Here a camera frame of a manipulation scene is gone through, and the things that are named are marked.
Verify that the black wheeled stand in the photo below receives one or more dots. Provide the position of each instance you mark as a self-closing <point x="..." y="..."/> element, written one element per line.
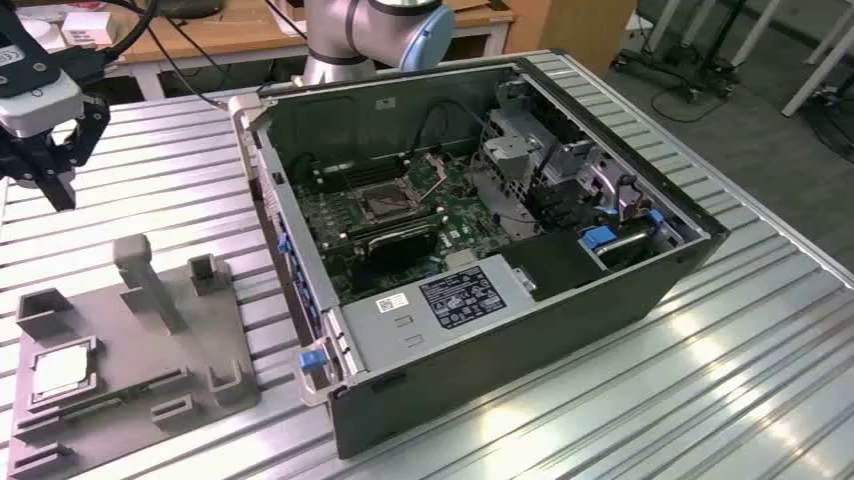
<point x="694" y="65"/>

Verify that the white code sticker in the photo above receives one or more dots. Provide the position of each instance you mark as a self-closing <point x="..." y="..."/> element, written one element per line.
<point x="393" y="302"/>

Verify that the black rating label sticker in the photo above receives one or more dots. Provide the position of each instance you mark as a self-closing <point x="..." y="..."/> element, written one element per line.
<point x="461" y="295"/>

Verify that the black open PC case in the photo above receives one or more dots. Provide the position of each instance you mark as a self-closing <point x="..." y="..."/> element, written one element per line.
<point x="501" y="380"/>

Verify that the grey parts rack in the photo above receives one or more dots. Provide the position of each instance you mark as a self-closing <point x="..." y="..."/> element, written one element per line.
<point x="134" y="350"/>

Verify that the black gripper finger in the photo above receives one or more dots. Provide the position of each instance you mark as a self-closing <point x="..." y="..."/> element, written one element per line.
<point x="62" y="187"/>

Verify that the CPU socket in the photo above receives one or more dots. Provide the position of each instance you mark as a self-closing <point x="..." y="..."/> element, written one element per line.
<point x="387" y="202"/>

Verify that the black expansion card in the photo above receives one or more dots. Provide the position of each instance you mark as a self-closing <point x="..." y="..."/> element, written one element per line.
<point x="401" y="247"/>

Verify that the white round tape roll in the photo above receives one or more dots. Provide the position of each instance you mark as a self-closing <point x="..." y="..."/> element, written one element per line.
<point x="42" y="34"/>

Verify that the green RAM stick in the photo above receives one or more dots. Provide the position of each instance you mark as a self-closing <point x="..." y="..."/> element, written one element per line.
<point x="100" y="405"/>

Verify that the silver CPU chip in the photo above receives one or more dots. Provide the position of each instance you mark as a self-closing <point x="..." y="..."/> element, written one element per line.
<point x="60" y="370"/>

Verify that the blue disk carrier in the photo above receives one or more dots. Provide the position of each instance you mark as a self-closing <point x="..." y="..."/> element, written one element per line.
<point x="597" y="237"/>

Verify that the wooden cabinet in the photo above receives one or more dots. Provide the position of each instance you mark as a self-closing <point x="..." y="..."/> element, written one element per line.
<point x="581" y="25"/>

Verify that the white cardboard box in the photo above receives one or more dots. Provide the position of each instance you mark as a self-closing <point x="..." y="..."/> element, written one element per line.
<point x="87" y="25"/>

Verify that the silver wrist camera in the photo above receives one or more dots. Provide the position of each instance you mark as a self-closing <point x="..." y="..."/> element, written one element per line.
<point x="40" y="107"/>

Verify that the blue case latch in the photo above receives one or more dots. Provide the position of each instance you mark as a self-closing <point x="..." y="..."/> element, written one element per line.
<point x="311" y="360"/>

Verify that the white table leg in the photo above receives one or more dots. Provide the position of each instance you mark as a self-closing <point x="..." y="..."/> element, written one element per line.
<point x="810" y="60"/>

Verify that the green motherboard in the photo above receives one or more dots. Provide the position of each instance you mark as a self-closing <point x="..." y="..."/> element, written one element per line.
<point x="467" y="220"/>

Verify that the wooden desk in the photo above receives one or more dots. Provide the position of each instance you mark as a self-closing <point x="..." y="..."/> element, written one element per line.
<point x="220" y="35"/>

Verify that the metal disk bay cage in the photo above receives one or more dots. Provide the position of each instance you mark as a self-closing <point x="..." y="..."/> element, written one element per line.
<point x="514" y="190"/>

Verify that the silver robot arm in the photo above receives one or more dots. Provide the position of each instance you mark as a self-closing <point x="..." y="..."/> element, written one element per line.
<point x="347" y="30"/>

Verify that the small blue clip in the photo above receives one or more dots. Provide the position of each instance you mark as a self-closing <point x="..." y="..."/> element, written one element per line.
<point x="654" y="217"/>

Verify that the grey power supply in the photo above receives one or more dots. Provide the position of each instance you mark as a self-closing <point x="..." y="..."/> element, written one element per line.
<point x="401" y="340"/>

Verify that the small silver heat sink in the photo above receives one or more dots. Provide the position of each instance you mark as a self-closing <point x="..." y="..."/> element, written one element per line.
<point x="461" y="258"/>

